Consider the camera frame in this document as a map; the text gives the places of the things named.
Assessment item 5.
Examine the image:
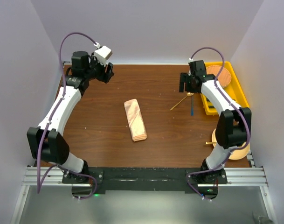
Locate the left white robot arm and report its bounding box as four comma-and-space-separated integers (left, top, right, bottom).
27, 46, 114, 183

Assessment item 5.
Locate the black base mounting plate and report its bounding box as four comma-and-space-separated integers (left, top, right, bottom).
62, 167, 228, 198

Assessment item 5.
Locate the beige round plate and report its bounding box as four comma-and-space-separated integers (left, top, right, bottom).
211, 129, 250, 160

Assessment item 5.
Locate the purple cable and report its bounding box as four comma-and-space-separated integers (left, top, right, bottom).
36, 32, 99, 200
185, 47, 251, 203

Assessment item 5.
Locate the peach satin napkin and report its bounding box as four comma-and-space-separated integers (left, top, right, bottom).
124, 99, 147, 142

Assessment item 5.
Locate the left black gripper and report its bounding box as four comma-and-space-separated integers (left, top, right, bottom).
84, 53, 114, 83

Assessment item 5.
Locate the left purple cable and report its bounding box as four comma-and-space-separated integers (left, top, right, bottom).
36, 32, 99, 200

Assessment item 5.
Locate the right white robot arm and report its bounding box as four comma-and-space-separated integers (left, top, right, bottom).
179, 60, 251, 183

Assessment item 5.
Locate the yellow plastic tray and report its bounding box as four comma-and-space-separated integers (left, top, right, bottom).
200, 61, 249, 115

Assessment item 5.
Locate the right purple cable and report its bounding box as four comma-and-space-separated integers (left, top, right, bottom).
185, 47, 251, 203

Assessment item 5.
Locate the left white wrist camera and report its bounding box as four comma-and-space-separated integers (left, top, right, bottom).
94, 42, 112, 66

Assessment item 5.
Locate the blue handled utensil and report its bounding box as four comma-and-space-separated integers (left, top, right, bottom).
191, 95, 194, 116

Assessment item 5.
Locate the woven orange round plate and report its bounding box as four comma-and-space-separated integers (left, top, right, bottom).
206, 65, 232, 88

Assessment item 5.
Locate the aluminium rail frame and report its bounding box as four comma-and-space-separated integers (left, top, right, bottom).
10, 112, 278, 224

